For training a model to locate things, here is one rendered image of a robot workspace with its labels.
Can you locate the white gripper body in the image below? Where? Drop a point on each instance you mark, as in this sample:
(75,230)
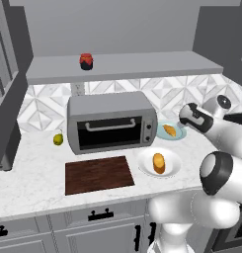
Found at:
(187,116)

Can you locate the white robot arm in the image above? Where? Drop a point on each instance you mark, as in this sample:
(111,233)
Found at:
(191,210)

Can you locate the golden croissant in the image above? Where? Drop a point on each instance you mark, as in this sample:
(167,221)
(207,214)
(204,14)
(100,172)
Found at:
(170,130)

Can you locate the grey cabinet shelf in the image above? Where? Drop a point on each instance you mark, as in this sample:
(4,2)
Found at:
(125,67)

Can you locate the grey open cabinet door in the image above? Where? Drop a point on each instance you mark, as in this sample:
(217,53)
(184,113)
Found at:
(9,99)
(221,36)

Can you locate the dark wooden cutting board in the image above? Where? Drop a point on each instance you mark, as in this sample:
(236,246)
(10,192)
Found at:
(97,174)

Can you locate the red-lidded jam jar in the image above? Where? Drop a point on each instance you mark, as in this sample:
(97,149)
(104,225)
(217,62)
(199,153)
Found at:
(86,62)

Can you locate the pale teal plate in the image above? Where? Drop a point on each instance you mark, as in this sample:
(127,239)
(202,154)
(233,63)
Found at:
(161,133)

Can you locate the toaster oven knob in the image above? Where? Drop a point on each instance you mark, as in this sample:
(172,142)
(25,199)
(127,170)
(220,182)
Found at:
(147,138)
(148,126)

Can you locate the white plate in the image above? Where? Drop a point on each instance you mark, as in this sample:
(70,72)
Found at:
(172,163)

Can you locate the orange bread roll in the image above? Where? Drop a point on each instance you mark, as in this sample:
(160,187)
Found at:
(158,163)

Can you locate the grey toaster oven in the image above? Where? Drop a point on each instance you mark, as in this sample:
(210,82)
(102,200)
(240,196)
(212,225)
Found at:
(109,107)

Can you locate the grey cupboard door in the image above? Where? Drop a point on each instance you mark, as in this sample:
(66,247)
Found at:
(23,247)
(147,237)
(99,238)

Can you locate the black oven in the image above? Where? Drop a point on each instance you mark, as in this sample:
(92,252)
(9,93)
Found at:
(232,235)

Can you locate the green pear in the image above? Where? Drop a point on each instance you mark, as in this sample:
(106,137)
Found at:
(58,139)

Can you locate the grey drawer front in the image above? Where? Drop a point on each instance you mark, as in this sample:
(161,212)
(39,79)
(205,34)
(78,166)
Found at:
(73,215)
(23,227)

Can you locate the white wall socket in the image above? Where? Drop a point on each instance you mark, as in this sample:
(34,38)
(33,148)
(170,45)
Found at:
(77,88)

